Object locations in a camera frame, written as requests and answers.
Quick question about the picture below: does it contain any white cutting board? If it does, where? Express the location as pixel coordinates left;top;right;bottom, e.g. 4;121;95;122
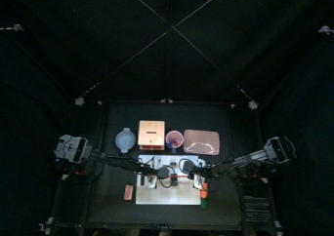
135;154;201;206

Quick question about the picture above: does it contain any pinkish rectangular plastic plate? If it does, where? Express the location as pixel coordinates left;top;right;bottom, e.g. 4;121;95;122
183;129;221;156

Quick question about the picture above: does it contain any orange toy carrot green top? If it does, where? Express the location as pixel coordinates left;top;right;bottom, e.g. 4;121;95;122
199;182;209;211

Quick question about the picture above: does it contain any salmon pink toy block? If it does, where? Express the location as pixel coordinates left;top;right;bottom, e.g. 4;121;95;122
123;184;135;201

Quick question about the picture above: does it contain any red plastic cup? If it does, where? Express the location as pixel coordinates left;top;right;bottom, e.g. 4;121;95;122
164;130;185;150

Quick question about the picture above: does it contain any black panel white text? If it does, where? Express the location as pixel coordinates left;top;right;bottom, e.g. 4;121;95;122
240;194;272;228

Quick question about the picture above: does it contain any black cloth backdrop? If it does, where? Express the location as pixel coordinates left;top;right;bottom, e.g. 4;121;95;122
0;0;334;215

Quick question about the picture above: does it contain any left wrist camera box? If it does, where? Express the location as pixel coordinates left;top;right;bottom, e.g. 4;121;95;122
155;166;172;179

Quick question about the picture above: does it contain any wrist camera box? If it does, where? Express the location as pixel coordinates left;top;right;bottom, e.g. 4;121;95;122
155;166;172;179
181;160;195;174

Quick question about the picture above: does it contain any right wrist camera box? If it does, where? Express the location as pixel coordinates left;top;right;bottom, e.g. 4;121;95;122
181;160;195;174

